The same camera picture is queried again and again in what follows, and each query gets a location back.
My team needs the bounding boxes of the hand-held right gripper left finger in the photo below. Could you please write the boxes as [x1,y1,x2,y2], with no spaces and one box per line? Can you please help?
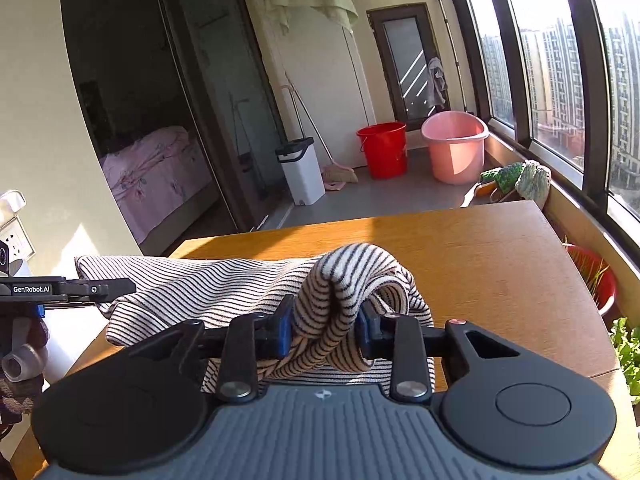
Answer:
[127,294,296,406]

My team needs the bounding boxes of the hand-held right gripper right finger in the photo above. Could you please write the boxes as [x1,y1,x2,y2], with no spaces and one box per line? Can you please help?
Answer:
[356,300,523,406]

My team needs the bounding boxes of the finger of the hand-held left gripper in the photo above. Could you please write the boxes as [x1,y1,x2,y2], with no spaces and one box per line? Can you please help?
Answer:
[56,279,137,307]

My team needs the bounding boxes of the black white striped garment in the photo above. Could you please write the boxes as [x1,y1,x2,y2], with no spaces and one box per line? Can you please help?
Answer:
[75,242,435,395]

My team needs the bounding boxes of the white plug adapter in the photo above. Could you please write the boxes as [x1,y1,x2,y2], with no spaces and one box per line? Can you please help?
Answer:
[0,189,27,218]

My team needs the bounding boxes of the bed with pink floral sheet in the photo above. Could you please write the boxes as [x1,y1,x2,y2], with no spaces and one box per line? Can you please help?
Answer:
[98,126,221,244]

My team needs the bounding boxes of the broom with pink bristles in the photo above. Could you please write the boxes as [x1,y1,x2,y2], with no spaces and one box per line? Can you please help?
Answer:
[281,84,359,192]

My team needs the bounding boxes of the white bin with black lid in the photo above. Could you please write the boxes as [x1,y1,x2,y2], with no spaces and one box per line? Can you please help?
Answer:
[275,137,327,206]

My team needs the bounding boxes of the red plastic bucket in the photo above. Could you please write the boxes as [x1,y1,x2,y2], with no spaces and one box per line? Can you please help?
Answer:
[356,121,409,180]

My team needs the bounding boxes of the pink plastic tub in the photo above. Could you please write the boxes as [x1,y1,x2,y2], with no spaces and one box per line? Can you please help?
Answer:
[420,111,490,186]

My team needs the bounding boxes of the green white knitted cloth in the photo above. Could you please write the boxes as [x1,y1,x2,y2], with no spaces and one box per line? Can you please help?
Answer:
[480,159,552,205]

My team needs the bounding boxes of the red plant pot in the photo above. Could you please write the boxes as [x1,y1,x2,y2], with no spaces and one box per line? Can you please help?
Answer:
[564,244,617,317]

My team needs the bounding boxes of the grey hanging cloth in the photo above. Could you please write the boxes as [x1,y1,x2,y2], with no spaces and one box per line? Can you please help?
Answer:
[425,57,447,111]

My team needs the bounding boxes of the green leafy plant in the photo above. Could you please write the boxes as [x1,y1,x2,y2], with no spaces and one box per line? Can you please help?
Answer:
[609,317,640,401]

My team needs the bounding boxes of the dark framed glass door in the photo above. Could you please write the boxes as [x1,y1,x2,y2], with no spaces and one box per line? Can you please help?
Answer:
[366,2,447,132]

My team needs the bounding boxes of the long mop pole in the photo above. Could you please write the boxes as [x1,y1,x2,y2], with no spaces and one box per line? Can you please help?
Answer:
[431,0,471,114]

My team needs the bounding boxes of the white wall socket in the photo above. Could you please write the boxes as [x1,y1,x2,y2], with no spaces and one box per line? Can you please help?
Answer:
[0,216,36,263]

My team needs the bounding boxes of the dark sliding door frame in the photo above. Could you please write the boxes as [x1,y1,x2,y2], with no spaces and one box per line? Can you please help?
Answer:
[150,0,288,233]

